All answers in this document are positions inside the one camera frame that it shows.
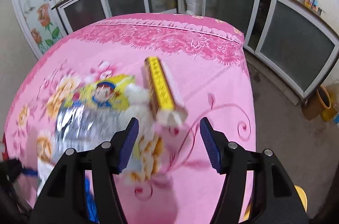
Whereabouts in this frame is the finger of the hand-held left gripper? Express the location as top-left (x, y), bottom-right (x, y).
top-left (0, 158), bottom-right (38, 182)

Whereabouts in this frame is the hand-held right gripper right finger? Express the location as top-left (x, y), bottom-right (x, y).
top-left (199, 117), bottom-right (309, 224)

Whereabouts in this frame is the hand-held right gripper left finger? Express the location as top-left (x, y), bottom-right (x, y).
top-left (31, 117), bottom-right (140, 224)

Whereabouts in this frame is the white tissue wad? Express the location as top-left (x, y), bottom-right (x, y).
top-left (124, 86), bottom-right (152, 130)

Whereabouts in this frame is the yellow cartoon snack wrapper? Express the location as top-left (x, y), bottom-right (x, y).
top-left (64, 75), bottom-right (136, 114)

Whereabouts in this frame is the blue plastic bag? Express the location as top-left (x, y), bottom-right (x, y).
top-left (84, 176), bottom-right (100, 223)

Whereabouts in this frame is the yellow and brown carton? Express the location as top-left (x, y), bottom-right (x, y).
top-left (144, 56), bottom-right (189, 127)

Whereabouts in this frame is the yellow-rimmed black trash bin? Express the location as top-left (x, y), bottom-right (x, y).
top-left (244, 185), bottom-right (308, 222)

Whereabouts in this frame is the pink floral tablecloth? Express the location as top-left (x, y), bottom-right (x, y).
top-left (3, 12), bottom-right (257, 224)

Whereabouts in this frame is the brown ceramic jar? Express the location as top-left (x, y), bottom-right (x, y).
top-left (302, 86), bottom-right (335, 121)

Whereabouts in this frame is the cooking oil jug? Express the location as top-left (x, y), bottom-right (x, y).
top-left (322, 84), bottom-right (339, 122)

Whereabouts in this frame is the kitchen counter cabinet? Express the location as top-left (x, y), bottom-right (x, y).
top-left (51, 0), bottom-right (339, 105)

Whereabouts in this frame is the metal faucet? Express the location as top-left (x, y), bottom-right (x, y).
top-left (313, 0), bottom-right (325, 14)

